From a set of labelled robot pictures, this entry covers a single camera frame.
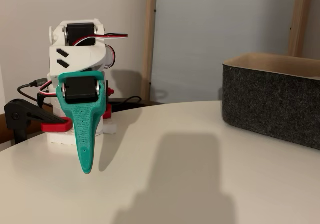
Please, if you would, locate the red black servo wire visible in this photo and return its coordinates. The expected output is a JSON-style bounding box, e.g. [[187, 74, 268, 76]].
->
[[37, 32, 130, 96]]

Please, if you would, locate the black clamp with red lever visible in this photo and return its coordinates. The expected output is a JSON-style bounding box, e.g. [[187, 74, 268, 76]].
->
[[102, 80, 116, 120]]

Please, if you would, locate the grey board panel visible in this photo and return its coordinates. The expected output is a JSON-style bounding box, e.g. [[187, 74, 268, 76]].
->
[[149, 0, 299, 105]]

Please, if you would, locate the black power cable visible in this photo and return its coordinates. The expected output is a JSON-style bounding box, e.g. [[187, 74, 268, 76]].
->
[[109, 95, 144, 107]]

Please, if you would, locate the dark grey felt box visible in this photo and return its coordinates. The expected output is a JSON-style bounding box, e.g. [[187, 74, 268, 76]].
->
[[222, 52, 320, 151]]

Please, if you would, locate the light wooden post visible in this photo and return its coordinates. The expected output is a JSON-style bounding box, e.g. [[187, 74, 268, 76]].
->
[[287, 0, 315, 58], [139, 0, 159, 102]]

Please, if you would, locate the black usb cable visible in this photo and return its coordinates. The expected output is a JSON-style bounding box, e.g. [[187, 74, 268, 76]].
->
[[16, 77, 55, 108]]

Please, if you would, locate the black clamp with red pad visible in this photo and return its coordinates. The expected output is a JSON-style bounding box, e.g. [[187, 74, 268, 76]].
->
[[4, 98, 74, 145]]

